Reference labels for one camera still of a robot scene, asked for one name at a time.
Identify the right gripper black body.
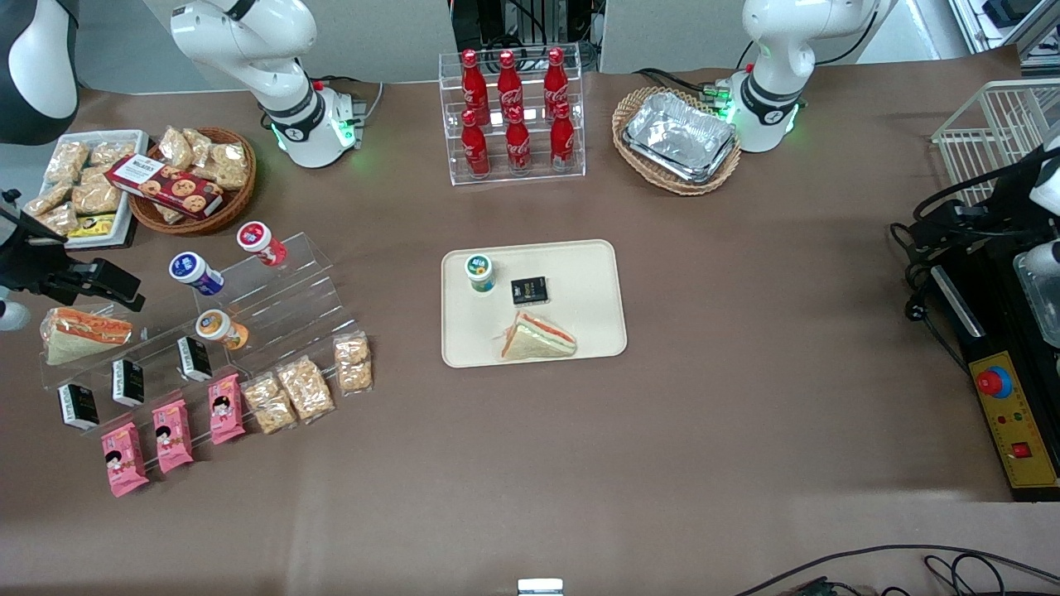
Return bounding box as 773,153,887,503
0,192,67,295

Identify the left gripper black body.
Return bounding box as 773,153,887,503
990,151,1060,243

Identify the blue gum bottle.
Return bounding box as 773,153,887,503
169,252,225,297

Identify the orange gum bottle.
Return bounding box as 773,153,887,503
195,309,249,351

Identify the white rectangular tray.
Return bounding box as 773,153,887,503
22,130,152,251

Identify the aluminium foil tray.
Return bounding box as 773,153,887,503
622,92,738,185

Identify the beige plastic tray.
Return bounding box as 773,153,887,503
441,239,629,369

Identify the wrapped triangular sandwich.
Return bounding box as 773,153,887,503
40,306,133,367
499,310,578,362

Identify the yellow snack packet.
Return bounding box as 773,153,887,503
68,214,117,241

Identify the black milk carton middle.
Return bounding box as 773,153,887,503
112,358,146,406

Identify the black milk carton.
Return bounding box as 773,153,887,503
176,336,214,382
58,382,100,431
112,358,146,406

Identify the clear plastic container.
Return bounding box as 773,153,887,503
1014,248,1060,348

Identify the black milk carton right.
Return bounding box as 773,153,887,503
176,336,214,382

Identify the red cookie box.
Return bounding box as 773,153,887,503
106,154,224,220

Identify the black milk carton left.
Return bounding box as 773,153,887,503
58,382,100,431

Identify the dark brown wicker basket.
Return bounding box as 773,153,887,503
128,126,258,238

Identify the black machine base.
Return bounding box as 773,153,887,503
927,240,1060,503

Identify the pink cartoon snack packet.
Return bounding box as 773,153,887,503
152,399,195,474
100,422,151,498
208,374,247,446

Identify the clear acrylic stepped stand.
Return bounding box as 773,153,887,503
37,232,359,431

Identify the yellow control box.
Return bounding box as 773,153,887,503
969,351,1060,491

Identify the light tan wicker basket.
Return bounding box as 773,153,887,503
612,86,743,197

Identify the red cola bottle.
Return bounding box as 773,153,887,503
550,101,576,172
497,50,524,113
543,47,571,108
460,109,491,179
460,49,489,117
505,106,532,176

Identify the clear acrylic bottle rack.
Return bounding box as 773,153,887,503
438,43,587,187

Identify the black equipment rack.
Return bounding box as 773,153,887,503
450,0,599,71

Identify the white wire basket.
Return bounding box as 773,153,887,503
931,79,1060,208

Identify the black cable with plug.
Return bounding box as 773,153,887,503
889,217,941,324

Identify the aluminium frame shelf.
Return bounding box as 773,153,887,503
948,0,1060,63

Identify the long black cable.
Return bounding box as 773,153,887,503
733,544,1060,596

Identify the looped black cable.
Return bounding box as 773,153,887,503
923,553,1007,596

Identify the black base cable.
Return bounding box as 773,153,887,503
634,66,750,96

